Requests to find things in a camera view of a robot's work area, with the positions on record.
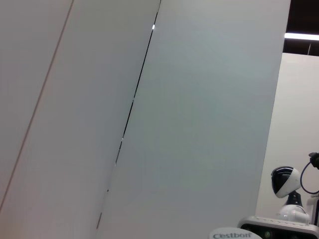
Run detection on black background device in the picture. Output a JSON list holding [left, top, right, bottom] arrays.
[[308, 151, 319, 170]]

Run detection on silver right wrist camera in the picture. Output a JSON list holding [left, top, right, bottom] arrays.
[[236, 216, 319, 239]]

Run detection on blue background cable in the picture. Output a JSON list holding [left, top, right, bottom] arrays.
[[300, 159, 319, 195]]

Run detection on ceiling strip light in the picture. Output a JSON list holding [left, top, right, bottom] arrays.
[[284, 32, 319, 40]]

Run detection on clear green-label water bottle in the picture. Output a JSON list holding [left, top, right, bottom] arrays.
[[208, 226, 263, 239]]

